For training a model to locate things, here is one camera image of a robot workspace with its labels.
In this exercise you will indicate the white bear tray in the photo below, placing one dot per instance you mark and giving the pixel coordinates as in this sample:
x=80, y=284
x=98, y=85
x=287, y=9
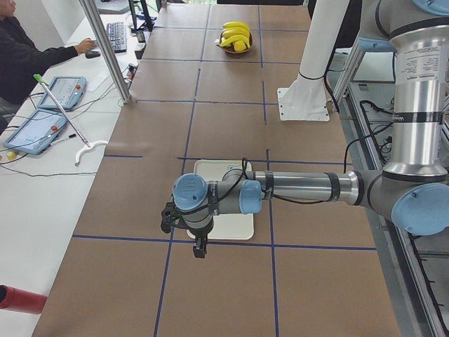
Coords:
x=227, y=226

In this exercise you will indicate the brown wicker basket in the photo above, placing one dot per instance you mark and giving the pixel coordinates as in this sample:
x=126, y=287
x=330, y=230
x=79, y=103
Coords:
x=231, y=50

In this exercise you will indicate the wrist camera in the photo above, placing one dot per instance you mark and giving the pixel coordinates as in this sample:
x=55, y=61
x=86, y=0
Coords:
x=169, y=217

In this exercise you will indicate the lower teach pendant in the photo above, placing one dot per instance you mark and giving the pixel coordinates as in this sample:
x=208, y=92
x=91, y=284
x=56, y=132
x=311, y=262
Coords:
x=37, y=132

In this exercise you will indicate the black keyboard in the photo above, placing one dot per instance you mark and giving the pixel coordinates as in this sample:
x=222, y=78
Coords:
x=116, y=33

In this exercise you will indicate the small yellow object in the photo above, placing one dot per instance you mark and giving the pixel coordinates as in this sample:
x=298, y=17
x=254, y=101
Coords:
x=11, y=155

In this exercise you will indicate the grabber stick green handle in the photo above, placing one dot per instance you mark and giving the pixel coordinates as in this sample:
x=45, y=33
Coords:
x=88, y=145

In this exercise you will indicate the white camera pole base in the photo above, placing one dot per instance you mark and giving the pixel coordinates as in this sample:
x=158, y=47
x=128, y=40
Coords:
x=305, y=99

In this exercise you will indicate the black marker pen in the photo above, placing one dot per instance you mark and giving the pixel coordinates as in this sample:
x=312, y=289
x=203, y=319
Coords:
x=59, y=140

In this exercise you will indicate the black computer mouse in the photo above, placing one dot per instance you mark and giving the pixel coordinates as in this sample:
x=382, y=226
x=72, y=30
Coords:
x=92, y=54

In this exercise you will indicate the aluminium frame post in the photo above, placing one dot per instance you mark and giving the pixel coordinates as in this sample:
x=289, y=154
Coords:
x=97, y=23

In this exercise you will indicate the yellow lemon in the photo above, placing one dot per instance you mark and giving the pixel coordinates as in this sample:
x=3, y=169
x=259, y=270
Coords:
x=240, y=46

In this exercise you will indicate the yellow banana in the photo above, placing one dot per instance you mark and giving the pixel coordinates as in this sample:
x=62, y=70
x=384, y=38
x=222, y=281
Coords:
x=228, y=43
x=236, y=24
x=229, y=32

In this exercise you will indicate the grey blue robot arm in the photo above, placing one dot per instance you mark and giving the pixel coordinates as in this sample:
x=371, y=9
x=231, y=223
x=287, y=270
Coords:
x=381, y=21

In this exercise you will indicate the teach pendant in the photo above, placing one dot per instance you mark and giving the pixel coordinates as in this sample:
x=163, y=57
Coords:
x=37, y=132
x=68, y=90

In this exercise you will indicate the red cylinder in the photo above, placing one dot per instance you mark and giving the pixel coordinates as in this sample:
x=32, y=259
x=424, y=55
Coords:
x=19, y=300

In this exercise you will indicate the seated person in black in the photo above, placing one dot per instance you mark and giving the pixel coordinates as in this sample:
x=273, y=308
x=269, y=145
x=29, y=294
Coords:
x=21, y=60

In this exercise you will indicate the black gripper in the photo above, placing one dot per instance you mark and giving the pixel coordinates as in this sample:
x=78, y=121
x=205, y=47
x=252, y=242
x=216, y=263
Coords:
x=201, y=234

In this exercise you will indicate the aluminium side frame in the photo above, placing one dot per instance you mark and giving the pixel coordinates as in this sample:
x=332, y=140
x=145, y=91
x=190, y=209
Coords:
x=408, y=186

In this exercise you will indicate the upper teach pendant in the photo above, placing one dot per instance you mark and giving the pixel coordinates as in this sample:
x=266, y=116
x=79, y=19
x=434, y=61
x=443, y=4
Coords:
x=68, y=90

